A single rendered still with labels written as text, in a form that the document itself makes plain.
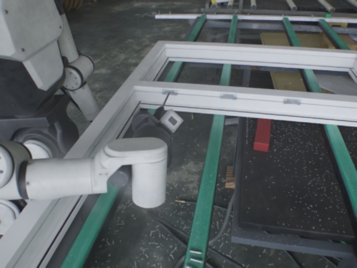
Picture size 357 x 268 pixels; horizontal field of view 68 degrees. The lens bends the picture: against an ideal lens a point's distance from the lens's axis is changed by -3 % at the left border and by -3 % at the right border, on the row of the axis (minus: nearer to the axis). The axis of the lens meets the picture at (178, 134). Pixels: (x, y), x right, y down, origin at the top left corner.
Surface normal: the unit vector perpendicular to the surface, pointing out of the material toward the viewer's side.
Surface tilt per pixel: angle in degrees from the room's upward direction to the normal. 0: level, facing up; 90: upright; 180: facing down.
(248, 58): 90
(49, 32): 85
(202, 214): 0
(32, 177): 41
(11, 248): 0
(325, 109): 90
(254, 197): 0
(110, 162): 78
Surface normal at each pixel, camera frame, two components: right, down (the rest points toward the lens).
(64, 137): 0.99, -0.03
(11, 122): -0.11, 0.60
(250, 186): -0.04, -0.80
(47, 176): 0.23, -0.26
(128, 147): 0.05, -0.92
